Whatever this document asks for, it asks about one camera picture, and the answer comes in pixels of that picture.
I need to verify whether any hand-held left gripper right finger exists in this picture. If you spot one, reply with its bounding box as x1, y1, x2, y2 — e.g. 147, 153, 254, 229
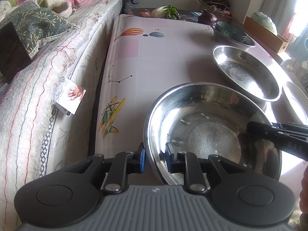
165, 142, 243, 195

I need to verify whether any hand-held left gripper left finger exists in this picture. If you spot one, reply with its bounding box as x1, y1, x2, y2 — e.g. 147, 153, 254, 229
64, 142, 146, 195

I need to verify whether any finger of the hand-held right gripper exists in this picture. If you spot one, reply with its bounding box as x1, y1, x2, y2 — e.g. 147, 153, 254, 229
247, 121, 308, 160

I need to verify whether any stainless steel plate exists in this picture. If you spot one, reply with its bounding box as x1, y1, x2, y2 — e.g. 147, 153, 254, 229
144, 82, 282, 186
211, 44, 281, 102

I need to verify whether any stainless steel bowl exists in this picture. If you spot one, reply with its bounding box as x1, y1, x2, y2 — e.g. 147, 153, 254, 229
211, 23, 256, 52

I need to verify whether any teal ceramic bowl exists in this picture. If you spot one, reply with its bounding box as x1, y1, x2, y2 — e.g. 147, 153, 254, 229
215, 21, 248, 42

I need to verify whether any blue cloth with circles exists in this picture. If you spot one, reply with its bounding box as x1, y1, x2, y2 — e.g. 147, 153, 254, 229
289, 26, 308, 60

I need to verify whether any white paper tag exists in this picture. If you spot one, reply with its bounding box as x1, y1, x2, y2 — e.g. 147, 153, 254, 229
55, 76, 87, 115

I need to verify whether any pink printed tablecloth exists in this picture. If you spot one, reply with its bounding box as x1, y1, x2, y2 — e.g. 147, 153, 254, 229
95, 14, 308, 186

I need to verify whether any open cardboard box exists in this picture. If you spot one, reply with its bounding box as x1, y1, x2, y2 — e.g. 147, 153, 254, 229
243, 16, 289, 53

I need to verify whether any white quilted mattress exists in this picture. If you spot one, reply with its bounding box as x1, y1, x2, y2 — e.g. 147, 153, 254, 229
0, 0, 126, 231

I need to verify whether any pale green cabbage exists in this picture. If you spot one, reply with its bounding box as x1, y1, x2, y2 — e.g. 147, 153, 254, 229
251, 12, 278, 35

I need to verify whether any napa cabbage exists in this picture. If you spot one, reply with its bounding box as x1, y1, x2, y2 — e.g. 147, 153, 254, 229
151, 5, 180, 20

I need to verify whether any black tablet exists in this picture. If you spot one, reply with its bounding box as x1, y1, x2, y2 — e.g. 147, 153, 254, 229
0, 22, 32, 85

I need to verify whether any leaf patterned pillow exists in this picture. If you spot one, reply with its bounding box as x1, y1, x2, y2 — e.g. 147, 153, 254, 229
0, 0, 77, 56

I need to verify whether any white fluffy cloth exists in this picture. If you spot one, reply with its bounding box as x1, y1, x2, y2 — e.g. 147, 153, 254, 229
0, 0, 73, 18

